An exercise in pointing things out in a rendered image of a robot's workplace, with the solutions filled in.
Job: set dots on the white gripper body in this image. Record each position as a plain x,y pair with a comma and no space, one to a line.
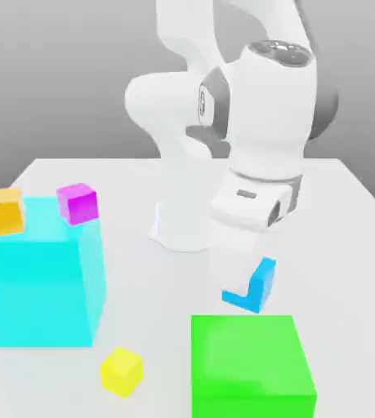
233,254

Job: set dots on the small blue cube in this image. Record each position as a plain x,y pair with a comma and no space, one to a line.
265,284

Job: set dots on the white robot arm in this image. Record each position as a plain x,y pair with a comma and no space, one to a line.
265,114

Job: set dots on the small magenta cube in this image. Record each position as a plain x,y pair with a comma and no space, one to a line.
79,205

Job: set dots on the small yellow cube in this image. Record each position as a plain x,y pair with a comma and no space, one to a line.
121,372

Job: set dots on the small orange cube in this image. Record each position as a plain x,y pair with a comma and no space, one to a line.
0,214

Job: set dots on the large green box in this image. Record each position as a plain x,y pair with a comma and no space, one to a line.
249,365

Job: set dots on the large cyan box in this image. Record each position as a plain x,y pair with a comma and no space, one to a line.
33,287

